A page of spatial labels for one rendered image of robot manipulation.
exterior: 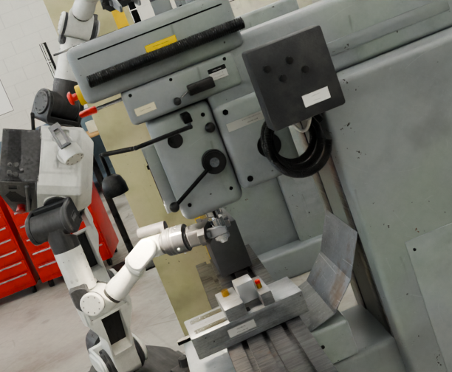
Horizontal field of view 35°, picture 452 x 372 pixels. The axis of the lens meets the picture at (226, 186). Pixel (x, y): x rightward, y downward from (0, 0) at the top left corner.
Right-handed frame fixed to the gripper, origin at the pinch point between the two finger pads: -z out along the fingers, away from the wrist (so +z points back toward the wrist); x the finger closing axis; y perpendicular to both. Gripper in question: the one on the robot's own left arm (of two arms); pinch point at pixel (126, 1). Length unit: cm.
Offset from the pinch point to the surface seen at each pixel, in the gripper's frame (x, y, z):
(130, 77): 10.9, -9.7, -22.5
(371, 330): -31, -96, -76
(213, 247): -6, -93, -17
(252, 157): -13, -37, -43
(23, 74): -70, -451, 785
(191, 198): 7, -44, -40
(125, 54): 9.8, -4.5, -19.7
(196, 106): -3.9, -22.2, -29.8
